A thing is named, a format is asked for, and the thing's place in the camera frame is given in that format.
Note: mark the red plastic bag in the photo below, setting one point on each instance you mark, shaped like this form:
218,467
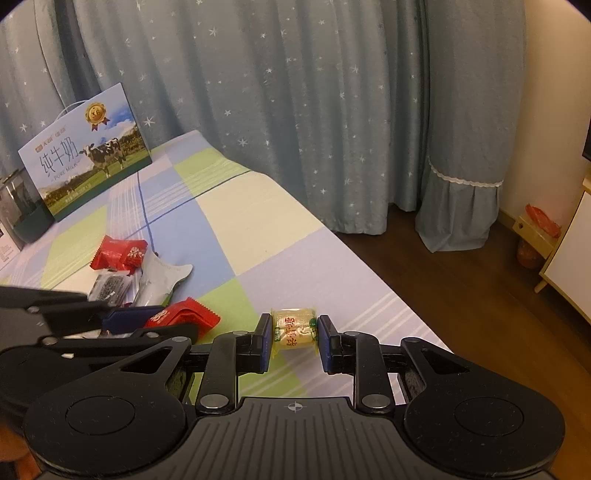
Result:
544,219

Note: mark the blue curtain with lace trim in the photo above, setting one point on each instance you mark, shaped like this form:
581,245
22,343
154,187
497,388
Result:
466,138

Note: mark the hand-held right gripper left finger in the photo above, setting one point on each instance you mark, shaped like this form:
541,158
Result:
265,345

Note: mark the checked bed sheet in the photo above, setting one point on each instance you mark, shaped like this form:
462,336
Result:
258,221

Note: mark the cardboard box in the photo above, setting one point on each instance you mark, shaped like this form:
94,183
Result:
538,233

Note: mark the orange plastic bag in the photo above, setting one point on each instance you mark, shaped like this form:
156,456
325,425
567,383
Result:
528,254

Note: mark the white printed box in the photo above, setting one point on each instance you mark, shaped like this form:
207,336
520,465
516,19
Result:
7,249

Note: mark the white wooden cabinet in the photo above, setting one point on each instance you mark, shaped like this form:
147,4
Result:
570,258

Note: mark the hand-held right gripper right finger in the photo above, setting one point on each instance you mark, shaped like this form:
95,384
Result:
325,345

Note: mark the white foil snack packet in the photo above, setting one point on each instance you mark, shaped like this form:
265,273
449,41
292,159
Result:
159,279

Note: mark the red snack packet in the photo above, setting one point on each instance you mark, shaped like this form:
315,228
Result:
119,254
187,317

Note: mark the black screen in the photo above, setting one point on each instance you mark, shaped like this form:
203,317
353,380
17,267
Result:
587,138

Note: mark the yellow candy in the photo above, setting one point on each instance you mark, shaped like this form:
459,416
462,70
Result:
295,333

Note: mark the cow print milk carton box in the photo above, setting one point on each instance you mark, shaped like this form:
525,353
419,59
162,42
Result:
87,152

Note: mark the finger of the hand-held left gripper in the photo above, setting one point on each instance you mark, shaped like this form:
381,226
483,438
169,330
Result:
138,333
134,317

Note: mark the dark green box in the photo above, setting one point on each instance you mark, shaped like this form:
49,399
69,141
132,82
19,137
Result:
32,221

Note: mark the clear black snack packet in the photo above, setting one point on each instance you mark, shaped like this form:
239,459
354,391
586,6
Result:
110,287

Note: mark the blue star curtain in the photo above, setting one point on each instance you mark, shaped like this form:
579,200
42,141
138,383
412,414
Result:
258,92

